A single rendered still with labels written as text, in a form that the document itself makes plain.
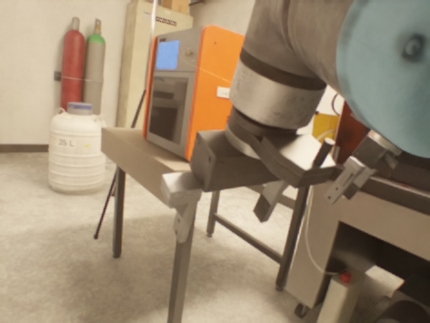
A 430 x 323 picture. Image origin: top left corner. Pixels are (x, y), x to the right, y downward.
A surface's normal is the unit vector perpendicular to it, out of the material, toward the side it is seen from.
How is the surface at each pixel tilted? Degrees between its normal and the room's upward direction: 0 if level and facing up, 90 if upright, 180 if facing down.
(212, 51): 90
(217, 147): 25
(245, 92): 102
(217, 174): 114
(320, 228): 90
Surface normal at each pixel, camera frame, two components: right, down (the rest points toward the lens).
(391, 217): -0.78, 0.03
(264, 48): -0.68, 0.31
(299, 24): -0.98, 0.19
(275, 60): -0.47, 0.44
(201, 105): 0.60, 0.26
